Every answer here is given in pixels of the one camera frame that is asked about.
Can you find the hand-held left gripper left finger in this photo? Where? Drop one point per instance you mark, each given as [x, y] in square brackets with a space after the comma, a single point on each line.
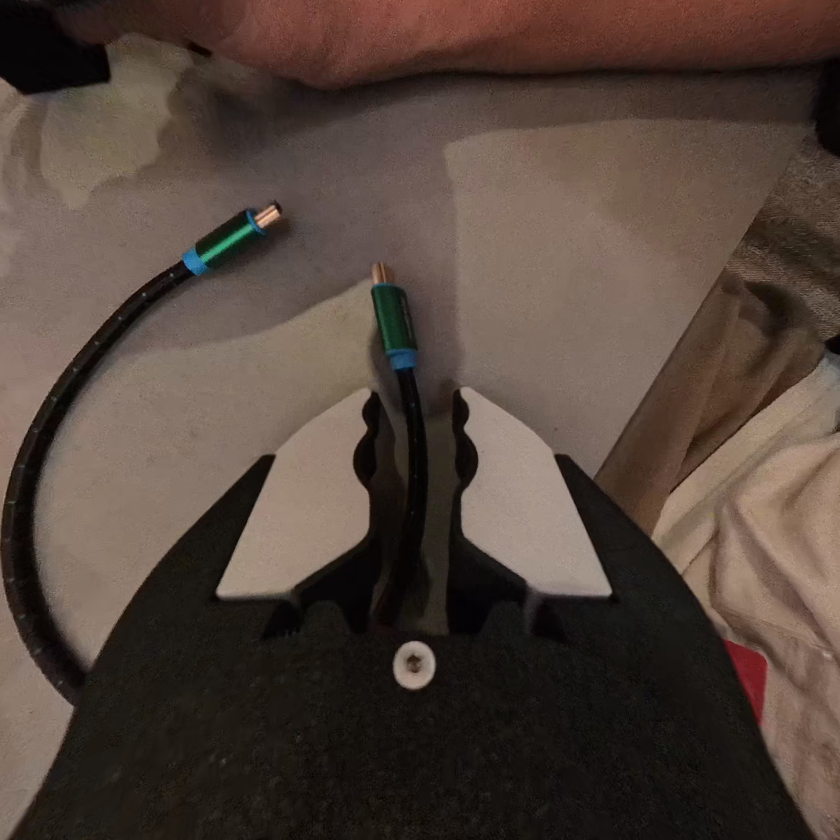
[295, 525]

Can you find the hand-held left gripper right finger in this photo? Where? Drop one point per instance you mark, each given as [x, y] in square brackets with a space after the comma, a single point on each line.
[531, 525]

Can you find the person's right forearm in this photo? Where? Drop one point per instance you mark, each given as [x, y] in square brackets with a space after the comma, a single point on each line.
[459, 33]

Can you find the grey desk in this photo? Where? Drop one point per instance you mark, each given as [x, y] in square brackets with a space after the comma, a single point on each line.
[590, 262]

